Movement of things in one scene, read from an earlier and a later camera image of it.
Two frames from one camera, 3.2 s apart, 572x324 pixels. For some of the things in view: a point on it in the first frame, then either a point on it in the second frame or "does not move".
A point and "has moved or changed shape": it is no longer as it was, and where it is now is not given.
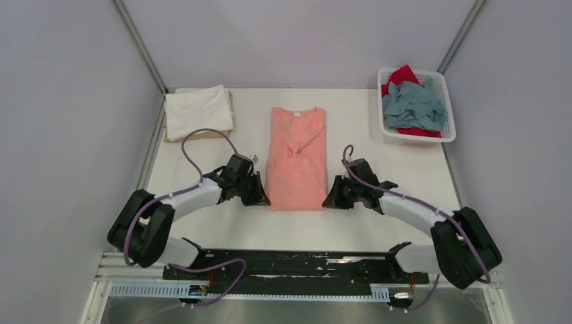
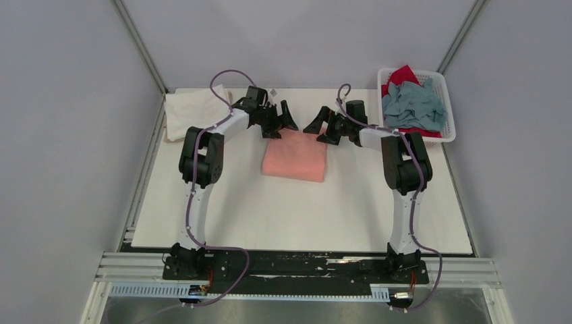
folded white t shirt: x=190 y=110 does not move
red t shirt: x=406 y=73 does not move
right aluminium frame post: x=475 y=9 does not move
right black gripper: x=334 y=200 → x=326 y=115
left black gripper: x=259 y=198 → x=278 y=122
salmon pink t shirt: x=296 y=175 has moved or changed shape
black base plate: x=321 y=274 does not move
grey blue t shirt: x=411 y=106 does not move
